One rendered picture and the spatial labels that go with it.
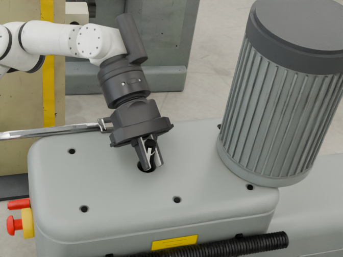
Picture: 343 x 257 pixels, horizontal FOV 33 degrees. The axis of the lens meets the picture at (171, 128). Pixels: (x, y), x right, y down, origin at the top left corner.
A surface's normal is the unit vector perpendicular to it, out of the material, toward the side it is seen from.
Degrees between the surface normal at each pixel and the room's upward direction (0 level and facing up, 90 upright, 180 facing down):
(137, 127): 30
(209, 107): 0
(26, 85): 90
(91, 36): 60
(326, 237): 90
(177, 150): 0
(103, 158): 0
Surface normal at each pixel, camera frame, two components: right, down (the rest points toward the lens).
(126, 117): 0.36, -0.31
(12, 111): 0.27, 0.68
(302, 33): 0.13, -0.73
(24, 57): 0.68, 0.55
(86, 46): -0.51, 0.02
